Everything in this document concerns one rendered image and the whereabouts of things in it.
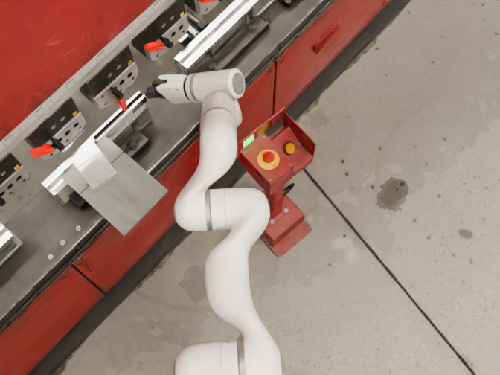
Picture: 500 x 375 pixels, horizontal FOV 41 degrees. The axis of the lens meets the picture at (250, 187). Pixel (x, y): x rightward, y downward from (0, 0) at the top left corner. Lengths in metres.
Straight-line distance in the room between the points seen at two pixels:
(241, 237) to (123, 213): 0.52
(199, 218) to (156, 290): 1.36
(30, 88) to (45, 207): 0.63
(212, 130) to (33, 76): 0.42
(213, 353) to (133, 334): 1.50
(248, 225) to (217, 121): 0.26
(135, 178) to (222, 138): 0.49
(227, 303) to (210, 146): 0.36
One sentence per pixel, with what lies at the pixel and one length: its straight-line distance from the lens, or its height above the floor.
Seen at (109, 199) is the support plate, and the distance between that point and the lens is 1.99.
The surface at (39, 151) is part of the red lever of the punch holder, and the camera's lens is 1.75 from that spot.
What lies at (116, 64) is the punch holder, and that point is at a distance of 1.81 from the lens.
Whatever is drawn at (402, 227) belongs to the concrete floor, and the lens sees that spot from 3.03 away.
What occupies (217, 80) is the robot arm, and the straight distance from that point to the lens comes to 1.90.
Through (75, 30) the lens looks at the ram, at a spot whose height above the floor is 1.54.
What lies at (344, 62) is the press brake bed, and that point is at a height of 0.05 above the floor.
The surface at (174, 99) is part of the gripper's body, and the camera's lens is 2.04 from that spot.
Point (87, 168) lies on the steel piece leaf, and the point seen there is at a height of 1.00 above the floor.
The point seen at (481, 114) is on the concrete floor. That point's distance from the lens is 3.32.
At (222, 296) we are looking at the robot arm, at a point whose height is 1.38.
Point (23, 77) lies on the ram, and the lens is 1.58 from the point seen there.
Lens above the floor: 2.84
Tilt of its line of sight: 70 degrees down
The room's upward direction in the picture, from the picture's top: 2 degrees counter-clockwise
